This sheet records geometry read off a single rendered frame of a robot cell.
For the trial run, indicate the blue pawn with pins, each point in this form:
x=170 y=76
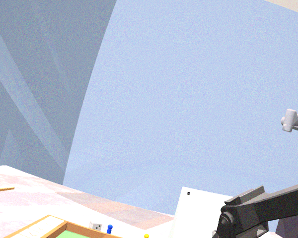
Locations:
x=109 y=229

